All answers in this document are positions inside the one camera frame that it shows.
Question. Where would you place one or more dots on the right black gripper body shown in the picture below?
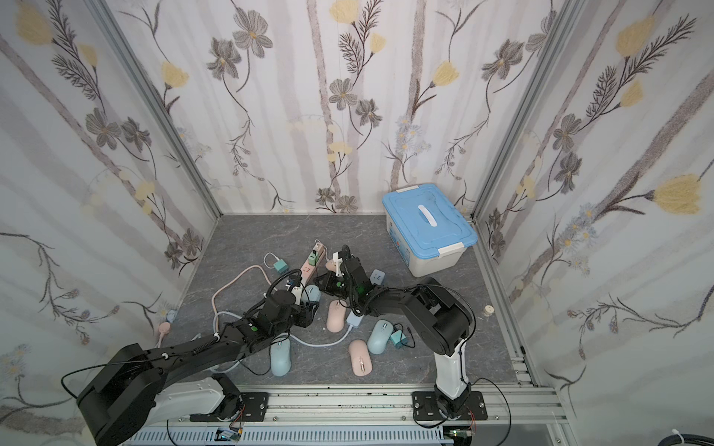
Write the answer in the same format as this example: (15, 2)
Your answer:
(346, 268)

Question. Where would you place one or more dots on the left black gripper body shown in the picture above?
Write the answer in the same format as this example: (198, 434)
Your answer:
(304, 312)

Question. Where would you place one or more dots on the blue power strip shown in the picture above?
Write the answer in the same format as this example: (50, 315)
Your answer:
(361, 296)

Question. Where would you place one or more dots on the pink power strip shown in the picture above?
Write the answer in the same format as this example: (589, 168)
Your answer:
(309, 269)

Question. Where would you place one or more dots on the teal USB charger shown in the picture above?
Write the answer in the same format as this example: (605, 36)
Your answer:
(280, 266)

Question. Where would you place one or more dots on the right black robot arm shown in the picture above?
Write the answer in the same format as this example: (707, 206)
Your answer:
(441, 320)

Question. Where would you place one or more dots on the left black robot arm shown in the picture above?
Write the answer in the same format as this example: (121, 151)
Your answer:
(143, 386)

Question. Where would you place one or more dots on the pink mouse near strip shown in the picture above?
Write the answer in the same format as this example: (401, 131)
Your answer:
(336, 316)

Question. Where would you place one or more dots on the blue mouse middle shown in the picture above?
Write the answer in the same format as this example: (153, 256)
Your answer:
(311, 294)

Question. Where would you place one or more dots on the blue mouse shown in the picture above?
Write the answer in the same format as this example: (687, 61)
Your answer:
(380, 336)
(280, 356)
(311, 294)

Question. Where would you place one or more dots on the blue mouse front left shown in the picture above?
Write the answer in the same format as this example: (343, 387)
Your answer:
(280, 356)

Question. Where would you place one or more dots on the blue mouse right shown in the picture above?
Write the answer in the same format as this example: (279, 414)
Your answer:
(380, 336)

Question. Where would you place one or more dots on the pink mouse front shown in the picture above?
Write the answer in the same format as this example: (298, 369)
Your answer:
(361, 363)

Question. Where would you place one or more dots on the blue lid storage box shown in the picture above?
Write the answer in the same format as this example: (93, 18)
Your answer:
(427, 230)

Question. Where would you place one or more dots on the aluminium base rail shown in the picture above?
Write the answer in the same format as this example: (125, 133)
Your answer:
(378, 415)

